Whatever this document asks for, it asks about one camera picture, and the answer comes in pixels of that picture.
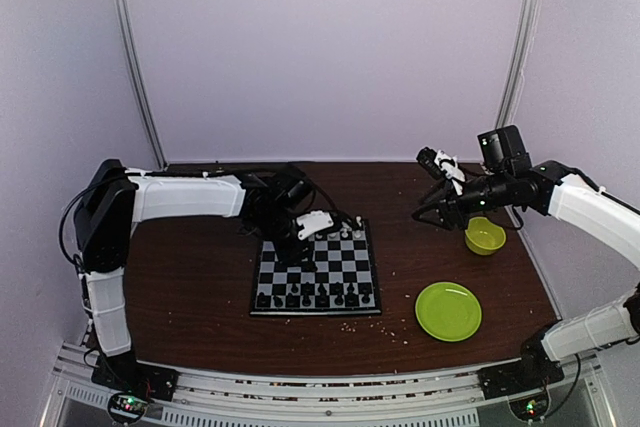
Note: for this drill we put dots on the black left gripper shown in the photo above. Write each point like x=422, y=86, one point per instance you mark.
x=291, y=256

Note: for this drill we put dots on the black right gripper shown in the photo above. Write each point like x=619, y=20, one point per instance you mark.
x=451, y=209

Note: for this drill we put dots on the black king piece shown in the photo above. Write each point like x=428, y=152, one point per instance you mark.
x=322, y=297

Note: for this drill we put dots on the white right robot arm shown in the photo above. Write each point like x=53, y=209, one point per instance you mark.
x=608, y=229

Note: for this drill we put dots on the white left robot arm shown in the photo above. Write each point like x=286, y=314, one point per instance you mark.
x=118, y=199

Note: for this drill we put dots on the green bowl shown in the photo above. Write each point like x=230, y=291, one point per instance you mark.
x=484, y=237

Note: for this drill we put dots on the black and white chessboard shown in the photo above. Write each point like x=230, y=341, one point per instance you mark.
x=346, y=257

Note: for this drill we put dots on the green plate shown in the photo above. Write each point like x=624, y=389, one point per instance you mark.
x=448, y=312

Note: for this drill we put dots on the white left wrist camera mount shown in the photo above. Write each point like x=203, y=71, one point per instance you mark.
x=313, y=222

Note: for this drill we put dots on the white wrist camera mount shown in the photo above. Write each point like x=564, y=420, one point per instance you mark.
x=449, y=166
x=313, y=222

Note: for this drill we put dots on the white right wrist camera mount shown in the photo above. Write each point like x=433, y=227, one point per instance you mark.
x=449, y=166

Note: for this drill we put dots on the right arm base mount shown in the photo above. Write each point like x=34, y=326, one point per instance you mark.
x=525, y=382

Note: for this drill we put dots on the front aluminium rail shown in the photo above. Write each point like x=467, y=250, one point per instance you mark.
x=449, y=397

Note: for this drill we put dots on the right aluminium frame post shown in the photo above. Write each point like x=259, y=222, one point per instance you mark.
x=523, y=42

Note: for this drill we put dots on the aluminium frame post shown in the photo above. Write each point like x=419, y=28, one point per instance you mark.
x=523, y=42
x=134, y=70

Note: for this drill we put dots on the left aluminium frame post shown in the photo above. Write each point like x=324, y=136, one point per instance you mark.
x=134, y=70

